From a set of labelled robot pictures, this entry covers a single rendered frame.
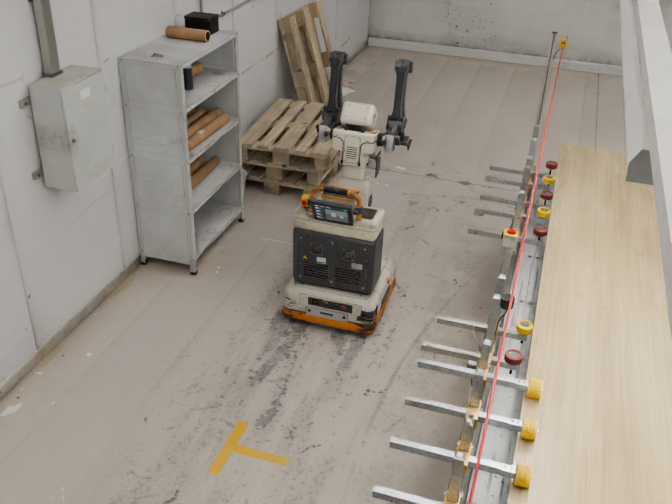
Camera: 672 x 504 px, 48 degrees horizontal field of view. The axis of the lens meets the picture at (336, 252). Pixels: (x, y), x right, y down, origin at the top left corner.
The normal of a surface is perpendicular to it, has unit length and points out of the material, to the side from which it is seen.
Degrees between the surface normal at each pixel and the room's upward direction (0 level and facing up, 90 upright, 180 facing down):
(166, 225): 90
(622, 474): 0
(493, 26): 90
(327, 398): 0
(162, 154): 90
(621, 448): 0
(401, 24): 90
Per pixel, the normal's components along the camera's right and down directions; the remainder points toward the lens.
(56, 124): -0.30, 0.48
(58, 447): 0.04, -0.86
